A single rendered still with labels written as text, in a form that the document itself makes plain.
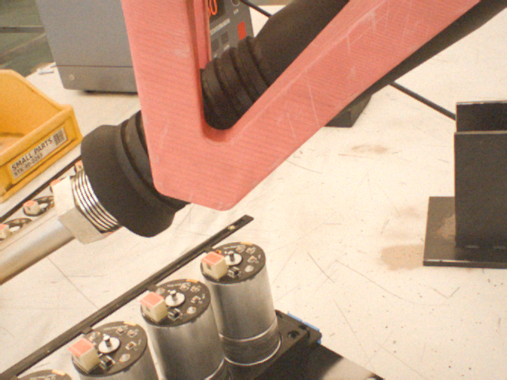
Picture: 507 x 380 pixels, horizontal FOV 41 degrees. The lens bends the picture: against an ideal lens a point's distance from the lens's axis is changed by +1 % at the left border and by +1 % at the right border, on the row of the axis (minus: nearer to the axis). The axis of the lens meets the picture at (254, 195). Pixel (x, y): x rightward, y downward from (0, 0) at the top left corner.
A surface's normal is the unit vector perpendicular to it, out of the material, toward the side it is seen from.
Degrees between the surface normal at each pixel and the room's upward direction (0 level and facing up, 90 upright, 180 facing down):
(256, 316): 90
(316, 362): 0
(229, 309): 90
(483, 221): 90
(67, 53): 90
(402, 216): 0
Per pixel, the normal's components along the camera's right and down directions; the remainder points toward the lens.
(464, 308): -0.15, -0.85
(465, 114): -0.26, 0.52
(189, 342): 0.29, 0.44
